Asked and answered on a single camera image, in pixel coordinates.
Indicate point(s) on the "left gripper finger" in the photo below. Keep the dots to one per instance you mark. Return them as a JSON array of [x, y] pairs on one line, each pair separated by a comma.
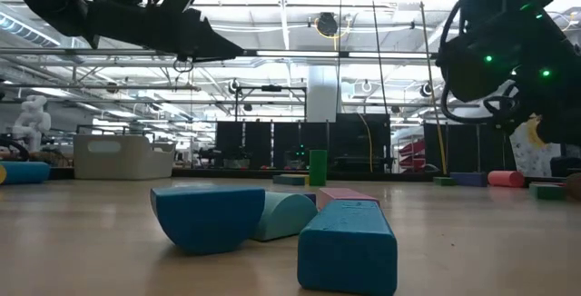
[[213, 48]]

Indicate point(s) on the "dark blue long wooden block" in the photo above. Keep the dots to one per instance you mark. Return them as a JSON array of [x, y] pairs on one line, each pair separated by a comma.
[[469, 179], [310, 197]]

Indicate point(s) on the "red wooden cylinder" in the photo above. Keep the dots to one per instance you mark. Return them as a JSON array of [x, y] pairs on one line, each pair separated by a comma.
[[506, 179]]

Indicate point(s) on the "green long wooden block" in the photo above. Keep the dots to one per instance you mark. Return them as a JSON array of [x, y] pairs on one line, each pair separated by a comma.
[[445, 181]]

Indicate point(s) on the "natural wood cylinder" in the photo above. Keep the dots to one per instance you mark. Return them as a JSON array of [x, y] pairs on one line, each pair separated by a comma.
[[575, 187]]

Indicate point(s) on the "blue half-cylinder block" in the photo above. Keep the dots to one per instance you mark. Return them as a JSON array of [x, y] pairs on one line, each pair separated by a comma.
[[209, 219]]

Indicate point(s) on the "light teal half-cylinder block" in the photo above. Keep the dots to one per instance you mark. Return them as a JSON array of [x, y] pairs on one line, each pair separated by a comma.
[[283, 216]]

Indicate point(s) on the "pink long wooden block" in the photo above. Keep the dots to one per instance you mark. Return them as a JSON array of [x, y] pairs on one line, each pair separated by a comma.
[[345, 194]]

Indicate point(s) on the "teal long wooden block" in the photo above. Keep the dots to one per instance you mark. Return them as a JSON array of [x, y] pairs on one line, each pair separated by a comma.
[[289, 180], [347, 250]]

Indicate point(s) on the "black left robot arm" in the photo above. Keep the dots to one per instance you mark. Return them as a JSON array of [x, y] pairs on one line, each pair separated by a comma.
[[45, 1]]

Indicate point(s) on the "black room divider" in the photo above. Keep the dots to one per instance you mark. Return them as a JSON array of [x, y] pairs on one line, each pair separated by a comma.
[[463, 148], [254, 144]]

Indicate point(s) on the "white patterned cloth panel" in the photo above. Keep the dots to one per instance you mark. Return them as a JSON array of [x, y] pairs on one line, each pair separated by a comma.
[[522, 150]]

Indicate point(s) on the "red shelf rack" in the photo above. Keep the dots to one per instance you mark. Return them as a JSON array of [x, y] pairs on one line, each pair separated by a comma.
[[412, 155]]

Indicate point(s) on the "white building column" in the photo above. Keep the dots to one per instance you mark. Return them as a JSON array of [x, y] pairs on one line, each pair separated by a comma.
[[322, 94]]

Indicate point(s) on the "light grey storage bin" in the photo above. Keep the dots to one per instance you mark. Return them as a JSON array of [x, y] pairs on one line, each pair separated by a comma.
[[122, 157]]

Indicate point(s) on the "large black screen panel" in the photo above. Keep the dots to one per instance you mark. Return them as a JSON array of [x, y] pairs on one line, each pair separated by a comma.
[[363, 139]]

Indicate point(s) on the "white humanoid robot figure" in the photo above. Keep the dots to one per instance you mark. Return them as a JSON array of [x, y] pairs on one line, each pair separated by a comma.
[[32, 123]]

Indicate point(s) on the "green wooden cylinder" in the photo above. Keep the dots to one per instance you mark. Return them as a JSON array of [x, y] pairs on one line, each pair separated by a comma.
[[318, 168]]

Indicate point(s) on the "blue wooden cylinder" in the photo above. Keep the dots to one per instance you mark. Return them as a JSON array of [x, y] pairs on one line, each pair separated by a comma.
[[27, 172]]

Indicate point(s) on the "yellow wooden cylinder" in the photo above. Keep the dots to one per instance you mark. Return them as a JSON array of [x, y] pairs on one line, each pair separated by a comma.
[[2, 174]]

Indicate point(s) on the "black gantry frame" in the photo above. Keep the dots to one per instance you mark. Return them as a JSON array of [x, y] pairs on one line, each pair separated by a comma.
[[271, 88]]

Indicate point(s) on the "grey metal ceiling rail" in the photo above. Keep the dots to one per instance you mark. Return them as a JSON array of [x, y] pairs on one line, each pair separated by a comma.
[[45, 52]]

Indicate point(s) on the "black aluminium table frame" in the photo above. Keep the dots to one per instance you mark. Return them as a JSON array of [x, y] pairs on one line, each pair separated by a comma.
[[218, 173]]

